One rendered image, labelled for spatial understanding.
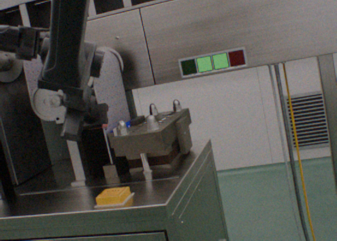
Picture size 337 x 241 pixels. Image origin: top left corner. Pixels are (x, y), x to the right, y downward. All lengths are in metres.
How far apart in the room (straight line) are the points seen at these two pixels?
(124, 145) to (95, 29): 0.57
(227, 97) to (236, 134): 0.37
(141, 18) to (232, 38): 0.35
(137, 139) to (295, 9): 0.71
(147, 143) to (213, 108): 2.73
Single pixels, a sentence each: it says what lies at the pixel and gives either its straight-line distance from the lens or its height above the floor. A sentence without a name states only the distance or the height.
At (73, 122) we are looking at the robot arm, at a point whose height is 1.12.
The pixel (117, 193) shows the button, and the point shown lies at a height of 0.92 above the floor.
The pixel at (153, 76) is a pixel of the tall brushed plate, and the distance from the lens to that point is 1.59.
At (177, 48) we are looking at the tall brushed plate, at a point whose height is 1.26.
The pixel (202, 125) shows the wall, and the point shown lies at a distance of 3.99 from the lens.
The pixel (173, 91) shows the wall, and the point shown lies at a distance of 3.99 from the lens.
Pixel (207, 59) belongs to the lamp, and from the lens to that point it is 1.52.
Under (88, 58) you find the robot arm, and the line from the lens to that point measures 0.71.
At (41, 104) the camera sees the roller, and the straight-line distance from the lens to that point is 1.41.
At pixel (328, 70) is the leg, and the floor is 1.07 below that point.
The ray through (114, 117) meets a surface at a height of 1.07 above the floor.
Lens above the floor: 1.24
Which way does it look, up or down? 7 degrees down
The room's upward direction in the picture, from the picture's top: 12 degrees counter-clockwise
